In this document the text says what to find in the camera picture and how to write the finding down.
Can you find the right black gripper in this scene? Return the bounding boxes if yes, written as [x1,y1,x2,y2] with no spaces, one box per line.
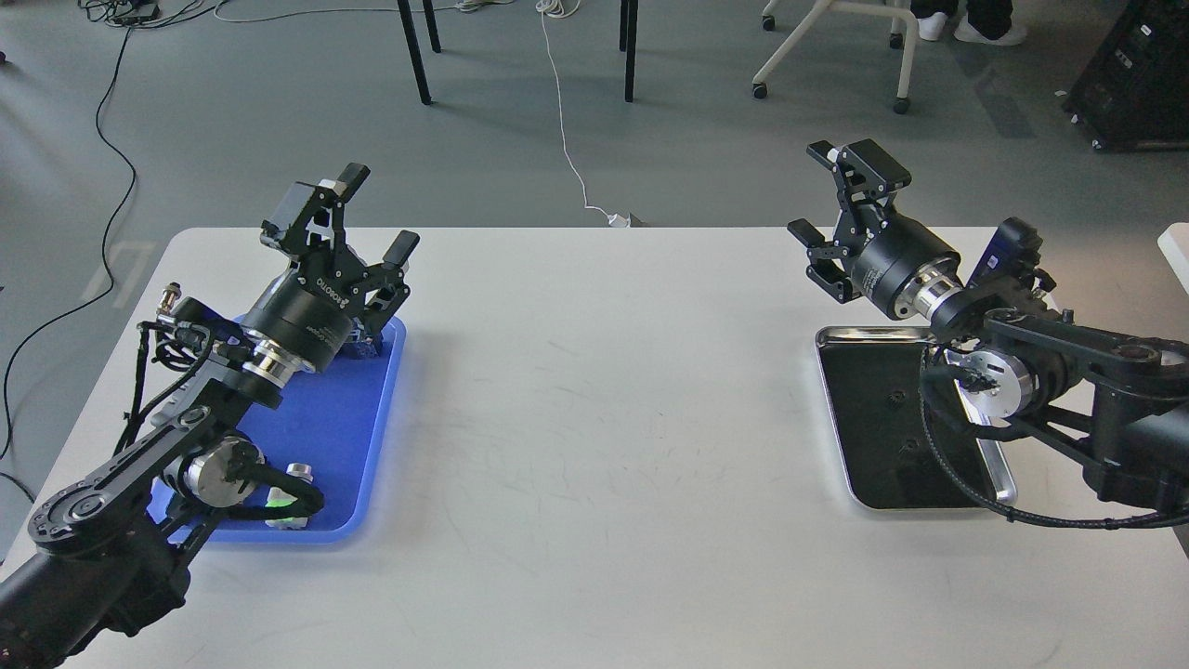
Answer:
[787,139,962,321]

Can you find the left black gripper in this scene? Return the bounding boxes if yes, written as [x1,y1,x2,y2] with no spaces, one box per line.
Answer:
[243,164,421,373]

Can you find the small black gear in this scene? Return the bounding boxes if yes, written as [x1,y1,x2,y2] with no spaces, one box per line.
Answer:
[886,389,908,410]

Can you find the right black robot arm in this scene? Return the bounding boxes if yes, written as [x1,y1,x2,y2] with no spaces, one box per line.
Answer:
[787,139,1188,531]

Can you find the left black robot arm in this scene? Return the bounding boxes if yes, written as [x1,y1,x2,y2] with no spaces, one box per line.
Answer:
[4,164,419,668]

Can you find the blue plastic tray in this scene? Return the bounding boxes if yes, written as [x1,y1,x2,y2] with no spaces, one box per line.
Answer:
[146,313,407,545]

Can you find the silver metal tray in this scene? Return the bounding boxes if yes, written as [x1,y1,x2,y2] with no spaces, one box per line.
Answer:
[814,326,1015,512]

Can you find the black table legs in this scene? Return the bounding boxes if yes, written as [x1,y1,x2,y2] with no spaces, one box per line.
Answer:
[397,0,640,106]

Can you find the white shoes of person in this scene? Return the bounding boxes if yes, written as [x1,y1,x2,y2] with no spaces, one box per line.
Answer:
[910,0,1028,46]

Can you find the white wheeled chair base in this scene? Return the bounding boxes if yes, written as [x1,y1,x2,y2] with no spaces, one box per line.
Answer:
[751,0,919,115]

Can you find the black equipment case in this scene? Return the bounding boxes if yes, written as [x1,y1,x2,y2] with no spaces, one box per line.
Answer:
[1063,1,1188,151]

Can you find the white table edge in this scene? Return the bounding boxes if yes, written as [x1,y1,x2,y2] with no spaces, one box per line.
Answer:
[1156,221,1189,294]

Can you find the green white push button switch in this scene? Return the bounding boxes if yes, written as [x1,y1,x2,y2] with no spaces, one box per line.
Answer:
[264,463,317,531]

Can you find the black cable on floor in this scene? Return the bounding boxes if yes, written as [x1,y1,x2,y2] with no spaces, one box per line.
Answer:
[0,0,215,503]

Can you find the white cable on floor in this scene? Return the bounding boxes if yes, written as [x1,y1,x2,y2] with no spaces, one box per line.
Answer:
[214,0,628,228]

